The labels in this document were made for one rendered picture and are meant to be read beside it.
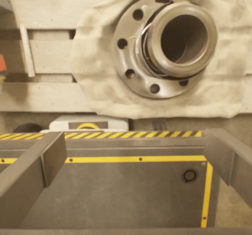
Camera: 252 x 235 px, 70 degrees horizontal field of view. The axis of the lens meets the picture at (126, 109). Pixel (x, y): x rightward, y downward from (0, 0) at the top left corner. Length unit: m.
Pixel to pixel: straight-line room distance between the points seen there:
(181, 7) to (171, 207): 0.43
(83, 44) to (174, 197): 0.46
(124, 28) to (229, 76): 0.33
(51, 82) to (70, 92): 0.07
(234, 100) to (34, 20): 0.62
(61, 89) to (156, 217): 0.44
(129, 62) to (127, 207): 0.37
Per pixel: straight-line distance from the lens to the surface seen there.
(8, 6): 0.63
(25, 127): 0.72
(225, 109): 0.60
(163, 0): 0.37
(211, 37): 0.33
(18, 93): 0.65
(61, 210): 0.54
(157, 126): 0.61
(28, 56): 0.60
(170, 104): 0.56
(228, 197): 1.02
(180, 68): 0.31
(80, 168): 0.45
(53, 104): 0.61
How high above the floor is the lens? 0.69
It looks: 76 degrees down
